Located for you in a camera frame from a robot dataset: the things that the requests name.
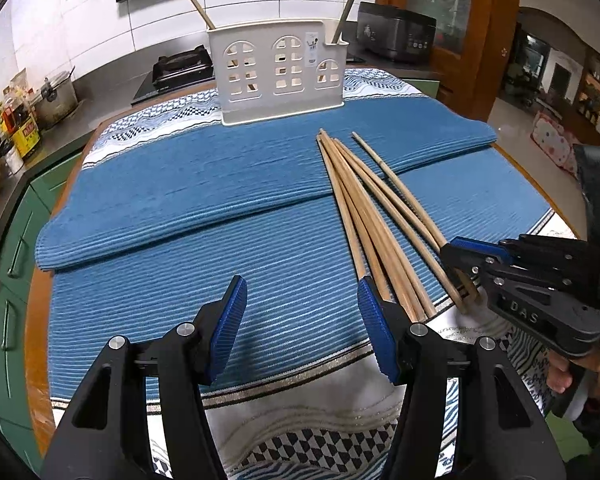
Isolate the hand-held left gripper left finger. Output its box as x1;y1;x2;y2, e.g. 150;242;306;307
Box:
40;275;248;480

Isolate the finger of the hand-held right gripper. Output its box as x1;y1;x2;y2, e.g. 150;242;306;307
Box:
480;265;600;357
439;234;594;287

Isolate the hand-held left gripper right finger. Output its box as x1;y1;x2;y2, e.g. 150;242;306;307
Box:
356;275;566;480

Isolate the group of wooden chopsticks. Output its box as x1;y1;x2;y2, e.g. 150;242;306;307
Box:
317;128;473;323

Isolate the white plastic chopstick holder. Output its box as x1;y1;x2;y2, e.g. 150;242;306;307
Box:
206;17;351;127

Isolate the person's right hand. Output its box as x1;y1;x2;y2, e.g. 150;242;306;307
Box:
546;345;600;403

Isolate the polka dot cushion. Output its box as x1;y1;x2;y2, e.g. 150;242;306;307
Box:
530;112;578;167

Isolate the blue white patterned tablecloth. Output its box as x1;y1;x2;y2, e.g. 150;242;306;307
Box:
50;67;581;480

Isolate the blue striped table cloth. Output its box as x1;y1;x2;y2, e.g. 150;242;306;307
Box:
25;67;581;461

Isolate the wooden glass door cabinet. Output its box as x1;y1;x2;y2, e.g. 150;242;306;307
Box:
375;0;523;121

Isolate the green kitchen cabinet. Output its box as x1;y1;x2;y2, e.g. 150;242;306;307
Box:
0;155;81;461

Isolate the black gas stove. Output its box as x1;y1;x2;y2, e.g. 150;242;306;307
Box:
131;45;216;106

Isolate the black countertop appliance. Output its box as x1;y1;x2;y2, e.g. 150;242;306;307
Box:
356;1;437;65

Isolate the small white bottle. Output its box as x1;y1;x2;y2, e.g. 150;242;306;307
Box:
0;142;23;172

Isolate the yellow label sauce bottle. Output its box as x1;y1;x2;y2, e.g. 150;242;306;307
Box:
10;110;42;161

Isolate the steel pot with lid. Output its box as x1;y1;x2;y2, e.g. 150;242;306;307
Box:
34;67;79;128

